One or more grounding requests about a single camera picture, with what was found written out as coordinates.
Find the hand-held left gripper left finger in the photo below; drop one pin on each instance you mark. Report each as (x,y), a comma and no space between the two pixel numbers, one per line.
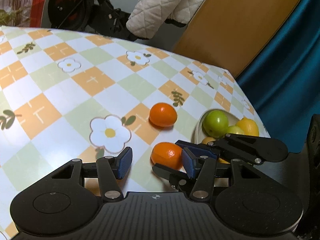
(125,163)

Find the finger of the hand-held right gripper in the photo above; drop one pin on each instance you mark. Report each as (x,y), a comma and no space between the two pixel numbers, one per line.
(250,147)
(165,170)

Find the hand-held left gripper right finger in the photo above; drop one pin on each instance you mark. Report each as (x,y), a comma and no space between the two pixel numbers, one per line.
(189,164)

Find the orange tangerine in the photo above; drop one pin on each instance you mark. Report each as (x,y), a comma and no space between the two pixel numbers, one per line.
(163,115)
(166,155)

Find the yellow lemon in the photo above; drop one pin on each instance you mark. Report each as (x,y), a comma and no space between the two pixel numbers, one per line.
(208,140)
(248,127)

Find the pale yellow jujube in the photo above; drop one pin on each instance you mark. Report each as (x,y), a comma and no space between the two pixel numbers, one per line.
(235,130)

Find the beige round plate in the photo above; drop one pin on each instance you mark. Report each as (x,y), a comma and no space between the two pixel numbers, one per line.
(198,130)

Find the green jujube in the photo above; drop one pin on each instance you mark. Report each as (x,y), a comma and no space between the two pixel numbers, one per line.
(215,123)

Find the teal curtain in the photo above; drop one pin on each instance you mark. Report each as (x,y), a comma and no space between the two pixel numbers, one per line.
(287,80)

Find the wooden panel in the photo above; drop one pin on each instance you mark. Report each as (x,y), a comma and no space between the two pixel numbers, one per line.
(232,30)

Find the white quilted cloth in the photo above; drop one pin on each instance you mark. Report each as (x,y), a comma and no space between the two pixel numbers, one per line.
(160,7)

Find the black exercise bike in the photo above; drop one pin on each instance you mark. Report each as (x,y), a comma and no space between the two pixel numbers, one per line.
(70,7)

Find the green potted plant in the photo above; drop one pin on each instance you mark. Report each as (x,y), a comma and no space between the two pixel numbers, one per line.
(15,5)

